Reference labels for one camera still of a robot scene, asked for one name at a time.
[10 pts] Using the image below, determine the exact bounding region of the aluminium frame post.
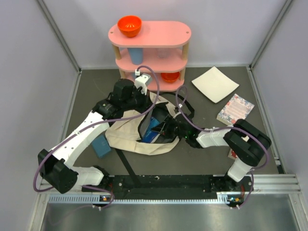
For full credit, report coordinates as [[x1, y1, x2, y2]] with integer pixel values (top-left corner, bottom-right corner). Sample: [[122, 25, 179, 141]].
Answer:
[[249, 0, 294, 71]]

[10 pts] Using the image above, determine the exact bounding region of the beige canvas backpack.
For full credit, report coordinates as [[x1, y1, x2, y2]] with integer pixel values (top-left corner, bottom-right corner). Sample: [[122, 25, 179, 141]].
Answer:
[[105, 90, 195, 188]]

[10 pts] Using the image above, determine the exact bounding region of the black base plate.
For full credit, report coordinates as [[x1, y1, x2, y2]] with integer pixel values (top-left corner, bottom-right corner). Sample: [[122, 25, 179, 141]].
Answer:
[[97, 175, 252, 200]]

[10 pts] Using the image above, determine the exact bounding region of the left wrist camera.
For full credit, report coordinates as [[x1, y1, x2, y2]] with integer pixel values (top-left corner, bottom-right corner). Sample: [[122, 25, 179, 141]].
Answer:
[[134, 70, 152, 95]]

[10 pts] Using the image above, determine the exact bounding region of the red bordered white book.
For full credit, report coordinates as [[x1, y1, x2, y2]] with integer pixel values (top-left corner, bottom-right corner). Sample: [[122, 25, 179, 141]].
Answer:
[[228, 136, 249, 160]]

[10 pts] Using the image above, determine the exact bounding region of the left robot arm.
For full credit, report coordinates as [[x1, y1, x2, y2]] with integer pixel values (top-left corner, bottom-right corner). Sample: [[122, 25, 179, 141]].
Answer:
[[38, 74, 153, 193]]

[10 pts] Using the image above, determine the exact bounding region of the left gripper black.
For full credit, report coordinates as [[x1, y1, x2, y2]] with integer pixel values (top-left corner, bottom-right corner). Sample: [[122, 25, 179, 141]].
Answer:
[[122, 86, 154, 114]]

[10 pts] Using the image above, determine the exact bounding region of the orange bowl on top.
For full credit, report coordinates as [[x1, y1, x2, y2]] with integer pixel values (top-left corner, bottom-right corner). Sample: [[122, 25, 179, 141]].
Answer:
[[117, 15, 142, 38]]

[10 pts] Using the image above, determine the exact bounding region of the blue cup middle shelf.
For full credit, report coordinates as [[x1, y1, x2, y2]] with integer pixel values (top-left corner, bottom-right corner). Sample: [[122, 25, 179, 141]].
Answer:
[[128, 48, 143, 65]]

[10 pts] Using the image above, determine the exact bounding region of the orange bowl bottom shelf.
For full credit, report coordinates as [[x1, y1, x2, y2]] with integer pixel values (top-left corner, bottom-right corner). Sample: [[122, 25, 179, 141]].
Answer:
[[161, 72, 180, 83]]

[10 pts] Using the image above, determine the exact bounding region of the white square plate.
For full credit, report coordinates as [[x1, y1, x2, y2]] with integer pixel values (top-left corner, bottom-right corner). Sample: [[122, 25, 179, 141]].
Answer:
[[192, 66, 240, 103]]

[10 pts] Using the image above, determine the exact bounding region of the blue hardcover book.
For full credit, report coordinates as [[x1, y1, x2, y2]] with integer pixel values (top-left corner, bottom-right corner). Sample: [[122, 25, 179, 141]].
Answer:
[[140, 116, 167, 143]]

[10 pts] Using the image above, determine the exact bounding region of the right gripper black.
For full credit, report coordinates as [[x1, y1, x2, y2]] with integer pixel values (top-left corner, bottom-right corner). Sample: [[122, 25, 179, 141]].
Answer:
[[152, 115, 188, 139]]

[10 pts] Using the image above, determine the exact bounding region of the teal blue small book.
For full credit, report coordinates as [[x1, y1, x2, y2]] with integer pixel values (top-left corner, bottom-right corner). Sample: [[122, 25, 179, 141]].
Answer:
[[91, 135, 111, 158]]

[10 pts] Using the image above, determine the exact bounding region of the pink three-tier shelf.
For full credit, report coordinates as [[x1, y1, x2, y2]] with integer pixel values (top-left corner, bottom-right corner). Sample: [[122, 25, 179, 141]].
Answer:
[[108, 21, 192, 91]]

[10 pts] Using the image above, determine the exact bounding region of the clear glass cup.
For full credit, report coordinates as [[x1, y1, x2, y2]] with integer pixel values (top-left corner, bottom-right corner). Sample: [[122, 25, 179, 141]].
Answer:
[[157, 48, 168, 59]]

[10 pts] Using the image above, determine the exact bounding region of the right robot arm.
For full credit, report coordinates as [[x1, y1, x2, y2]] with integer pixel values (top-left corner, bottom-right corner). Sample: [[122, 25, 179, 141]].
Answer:
[[151, 114, 272, 191]]

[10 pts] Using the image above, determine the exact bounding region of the grey cable duct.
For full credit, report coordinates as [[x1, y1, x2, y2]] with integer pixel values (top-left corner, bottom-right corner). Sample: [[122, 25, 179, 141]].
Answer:
[[48, 192, 244, 205]]

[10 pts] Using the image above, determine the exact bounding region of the floral paperback book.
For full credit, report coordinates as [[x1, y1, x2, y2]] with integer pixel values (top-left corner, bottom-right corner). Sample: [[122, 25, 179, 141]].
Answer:
[[217, 94, 255, 126]]

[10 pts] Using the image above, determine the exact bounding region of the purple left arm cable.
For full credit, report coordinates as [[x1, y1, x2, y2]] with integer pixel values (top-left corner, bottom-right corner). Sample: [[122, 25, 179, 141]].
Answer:
[[33, 65, 161, 210]]

